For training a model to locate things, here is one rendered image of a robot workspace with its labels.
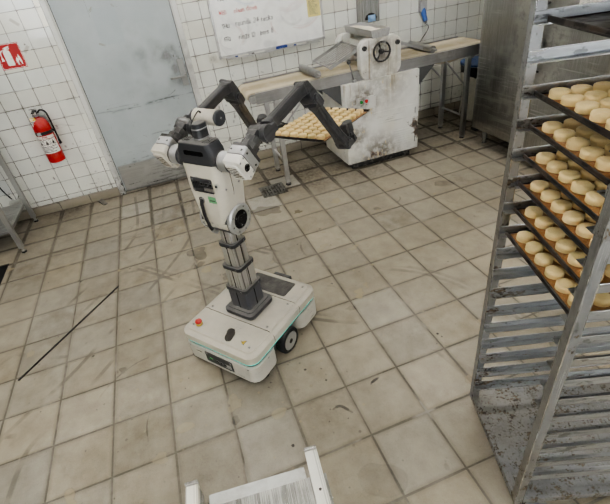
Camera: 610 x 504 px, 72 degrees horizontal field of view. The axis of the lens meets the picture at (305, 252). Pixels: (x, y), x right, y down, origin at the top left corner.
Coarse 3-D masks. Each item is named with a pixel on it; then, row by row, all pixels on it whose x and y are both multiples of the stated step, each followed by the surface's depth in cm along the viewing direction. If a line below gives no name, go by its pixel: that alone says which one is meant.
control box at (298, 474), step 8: (288, 472) 106; (296, 472) 105; (304, 472) 105; (264, 480) 105; (272, 480) 104; (280, 480) 104; (288, 480) 104; (296, 480) 104; (232, 488) 104; (240, 488) 104; (248, 488) 104; (256, 488) 103; (264, 488) 103; (272, 488) 103; (216, 496) 103; (224, 496) 103; (232, 496) 102; (240, 496) 102
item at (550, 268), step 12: (516, 240) 137; (528, 240) 134; (528, 252) 131; (540, 252) 130; (540, 264) 125; (552, 264) 126; (552, 276) 120; (564, 276) 121; (564, 288) 114; (564, 300) 113; (600, 300) 109
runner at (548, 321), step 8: (512, 320) 166; (520, 320) 166; (528, 320) 166; (536, 320) 166; (544, 320) 166; (552, 320) 166; (560, 320) 166; (592, 320) 164; (600, 320) 164; (608, 320) 163; (488, 328) 167; (496, 328) 167; (504, 328) 166; (512, 328) 166; (520, 328) 165; (528, 328) 165
